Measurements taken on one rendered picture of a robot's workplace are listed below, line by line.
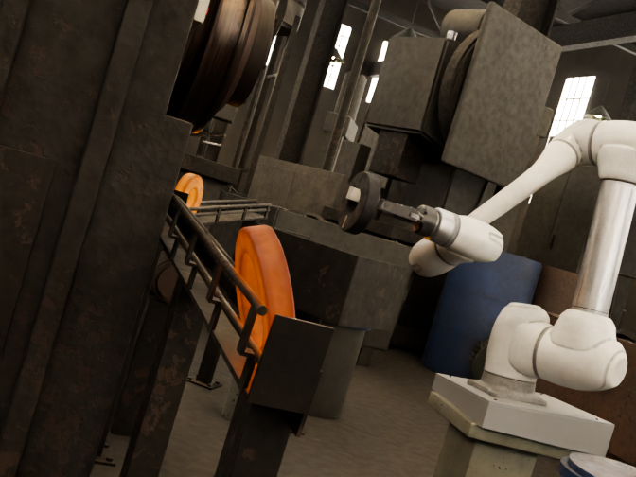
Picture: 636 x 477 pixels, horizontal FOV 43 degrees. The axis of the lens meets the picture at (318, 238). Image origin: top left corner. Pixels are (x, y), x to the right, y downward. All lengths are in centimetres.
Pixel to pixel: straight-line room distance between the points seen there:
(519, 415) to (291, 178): 435
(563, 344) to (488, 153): 347
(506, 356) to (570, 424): 25
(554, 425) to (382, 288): 88
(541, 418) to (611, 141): 79
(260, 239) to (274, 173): 562
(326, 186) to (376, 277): 447
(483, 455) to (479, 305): 293
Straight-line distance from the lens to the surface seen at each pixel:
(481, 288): 525
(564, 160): 239
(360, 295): 157
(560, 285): 553
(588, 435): 242
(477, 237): 207
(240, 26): 188
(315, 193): 612
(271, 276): 92
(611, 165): 237
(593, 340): 229
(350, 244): 445
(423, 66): 573
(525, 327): 238
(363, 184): 194
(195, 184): 257
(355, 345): 326
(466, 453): 241
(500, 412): 228
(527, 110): 594
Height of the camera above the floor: 78
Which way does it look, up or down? 2 degrees down
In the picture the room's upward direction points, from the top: 17 degrees clockwise
